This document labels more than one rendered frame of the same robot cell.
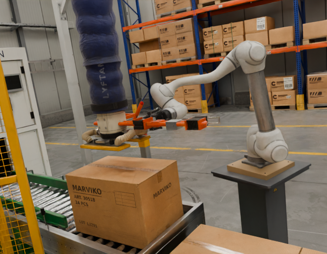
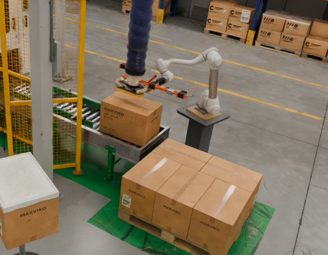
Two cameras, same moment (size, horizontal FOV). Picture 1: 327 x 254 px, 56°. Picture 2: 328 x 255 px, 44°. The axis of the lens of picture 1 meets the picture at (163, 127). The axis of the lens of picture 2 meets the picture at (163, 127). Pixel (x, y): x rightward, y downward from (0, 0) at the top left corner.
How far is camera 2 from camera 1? 284 cm
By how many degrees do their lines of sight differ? 22
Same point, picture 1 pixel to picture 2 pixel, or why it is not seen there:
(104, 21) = (146, 30)
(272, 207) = (204, 134)
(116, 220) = (128, 130)
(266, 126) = (212, 96)
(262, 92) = (215, 80)
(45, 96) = not seen: outside the picture
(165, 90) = (165, 65)
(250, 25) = not seen: outside the picture
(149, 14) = not seen: outside the picture
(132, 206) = (140, 125)
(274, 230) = (202, 146)
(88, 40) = (136, 38)
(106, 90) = (138, 65)
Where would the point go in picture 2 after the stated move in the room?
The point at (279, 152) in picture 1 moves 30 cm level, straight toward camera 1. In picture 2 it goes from (215, 110) to (213, 121)
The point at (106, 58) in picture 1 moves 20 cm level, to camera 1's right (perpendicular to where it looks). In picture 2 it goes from (142, 48) to (161, 50)
